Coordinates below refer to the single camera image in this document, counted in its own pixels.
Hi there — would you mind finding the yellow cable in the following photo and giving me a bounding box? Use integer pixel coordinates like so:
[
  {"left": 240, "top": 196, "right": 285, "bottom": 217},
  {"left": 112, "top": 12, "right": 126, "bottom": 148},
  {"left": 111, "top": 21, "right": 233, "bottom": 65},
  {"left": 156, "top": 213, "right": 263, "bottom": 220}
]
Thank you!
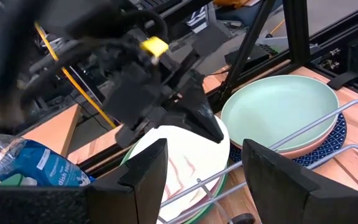
[{"left": 34, "top": 21, "right": 117, "bottom": 130}]

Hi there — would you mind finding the blue patterned plate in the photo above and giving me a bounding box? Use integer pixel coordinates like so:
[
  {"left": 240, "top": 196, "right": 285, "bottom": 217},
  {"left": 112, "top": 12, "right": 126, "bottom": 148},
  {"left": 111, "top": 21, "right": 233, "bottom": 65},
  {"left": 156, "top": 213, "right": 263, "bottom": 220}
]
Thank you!
[{"left": 228, "top": 113, "right": 348, "bottom": 167}]

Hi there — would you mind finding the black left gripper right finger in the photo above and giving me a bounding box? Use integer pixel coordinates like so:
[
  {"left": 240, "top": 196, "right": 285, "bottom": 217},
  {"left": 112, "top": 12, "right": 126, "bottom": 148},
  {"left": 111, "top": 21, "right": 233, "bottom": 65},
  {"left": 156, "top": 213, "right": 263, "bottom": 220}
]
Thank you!
[{"left": 241, "top": 138, "right": 321, "bottom": 224}]

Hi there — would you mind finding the salmon plate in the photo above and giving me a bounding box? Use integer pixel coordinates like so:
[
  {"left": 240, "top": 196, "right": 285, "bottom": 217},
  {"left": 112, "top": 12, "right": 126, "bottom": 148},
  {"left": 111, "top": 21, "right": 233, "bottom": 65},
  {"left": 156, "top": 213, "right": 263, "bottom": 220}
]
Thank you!
[{"left": 230, "top": 119, "right": 338, "bottom": 160}]

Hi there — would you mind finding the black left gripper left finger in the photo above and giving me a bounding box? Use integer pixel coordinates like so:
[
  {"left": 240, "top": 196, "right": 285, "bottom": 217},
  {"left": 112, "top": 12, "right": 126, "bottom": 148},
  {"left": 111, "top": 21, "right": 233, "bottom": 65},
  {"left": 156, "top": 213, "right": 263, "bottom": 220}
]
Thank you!
[{"left": 87, "top": 138, "right": 169, "bottom": 224}]

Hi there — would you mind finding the light green plate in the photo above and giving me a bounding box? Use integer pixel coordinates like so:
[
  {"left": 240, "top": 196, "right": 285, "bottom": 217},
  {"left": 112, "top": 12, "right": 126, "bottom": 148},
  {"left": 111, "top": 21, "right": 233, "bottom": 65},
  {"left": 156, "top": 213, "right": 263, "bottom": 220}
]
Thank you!
[{"left": 121, "top": 149, "right": 229, "bottom": 224}]

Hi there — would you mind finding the white plate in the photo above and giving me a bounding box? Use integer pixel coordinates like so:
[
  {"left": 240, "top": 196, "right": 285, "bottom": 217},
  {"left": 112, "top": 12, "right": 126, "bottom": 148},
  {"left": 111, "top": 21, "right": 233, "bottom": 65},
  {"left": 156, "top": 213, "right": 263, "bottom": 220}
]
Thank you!
[{"left": 119, "top": 124, "right": 231, "bottom": 224}]

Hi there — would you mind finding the grey wire dish rack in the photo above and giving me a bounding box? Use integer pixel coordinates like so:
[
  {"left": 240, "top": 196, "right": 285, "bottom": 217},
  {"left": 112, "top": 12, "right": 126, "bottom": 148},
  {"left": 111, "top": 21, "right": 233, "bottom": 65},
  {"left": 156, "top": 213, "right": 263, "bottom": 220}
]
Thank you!
[{"left": 157, "top": 98, "right": 358, "bottom": 224}]

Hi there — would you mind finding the blue dish soap bottle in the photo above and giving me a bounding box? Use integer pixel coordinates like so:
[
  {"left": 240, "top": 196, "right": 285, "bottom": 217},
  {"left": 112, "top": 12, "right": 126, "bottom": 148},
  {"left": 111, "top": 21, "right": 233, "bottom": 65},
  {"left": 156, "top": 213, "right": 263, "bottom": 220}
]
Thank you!
[{"left": 0, "top": 127, "right": 96, "bottom": 187}]

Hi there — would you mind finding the white striped dish towel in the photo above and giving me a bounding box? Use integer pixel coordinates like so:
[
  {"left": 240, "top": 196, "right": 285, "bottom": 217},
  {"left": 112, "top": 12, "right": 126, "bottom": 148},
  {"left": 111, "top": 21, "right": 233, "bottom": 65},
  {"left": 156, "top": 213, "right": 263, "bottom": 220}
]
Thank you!
[{"left": 126, "top": 130, "right": 211, "bottom": 223}]

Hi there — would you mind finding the pale mint plate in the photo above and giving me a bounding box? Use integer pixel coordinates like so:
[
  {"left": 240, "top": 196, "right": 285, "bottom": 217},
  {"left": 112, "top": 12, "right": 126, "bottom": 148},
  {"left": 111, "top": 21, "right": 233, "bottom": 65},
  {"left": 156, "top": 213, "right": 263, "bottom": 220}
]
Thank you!
[{"left": 221, "top": 74, "right": 341, "bottom": 153}]

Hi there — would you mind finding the light wooden desk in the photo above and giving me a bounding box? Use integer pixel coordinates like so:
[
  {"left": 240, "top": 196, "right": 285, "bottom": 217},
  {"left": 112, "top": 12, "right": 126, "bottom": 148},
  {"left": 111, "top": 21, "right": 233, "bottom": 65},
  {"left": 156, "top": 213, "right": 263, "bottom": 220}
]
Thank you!
[{"left": 0, "top": 103, "right": 82, "bottom": 186}]

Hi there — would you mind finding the black aluminium table frame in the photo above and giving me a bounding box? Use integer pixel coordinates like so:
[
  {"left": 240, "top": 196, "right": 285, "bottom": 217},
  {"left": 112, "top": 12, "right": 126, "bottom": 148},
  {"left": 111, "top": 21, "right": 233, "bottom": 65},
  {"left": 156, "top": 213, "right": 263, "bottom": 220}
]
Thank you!
[{"left": 79, "top": 0, "right": 358, "bottom": 175}]

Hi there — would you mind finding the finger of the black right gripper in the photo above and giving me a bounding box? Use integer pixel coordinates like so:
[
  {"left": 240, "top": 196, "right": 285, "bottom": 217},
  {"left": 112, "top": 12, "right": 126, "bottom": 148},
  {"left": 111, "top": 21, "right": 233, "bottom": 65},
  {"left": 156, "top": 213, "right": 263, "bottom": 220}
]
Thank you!
[
  {"left": 114, "top": 122, "right": 155, "bottom": 149},
  {"left": 165, "top": 72, "right": 226, "bottom": 145}
]

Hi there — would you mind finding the black keyboard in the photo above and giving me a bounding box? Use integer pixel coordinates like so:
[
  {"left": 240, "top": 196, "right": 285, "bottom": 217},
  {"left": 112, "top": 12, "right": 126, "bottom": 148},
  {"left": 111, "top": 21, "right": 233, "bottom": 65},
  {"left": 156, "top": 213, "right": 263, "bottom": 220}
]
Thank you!
[{"left": 129, "top": 0, "right": 183, "bottom": 13}]

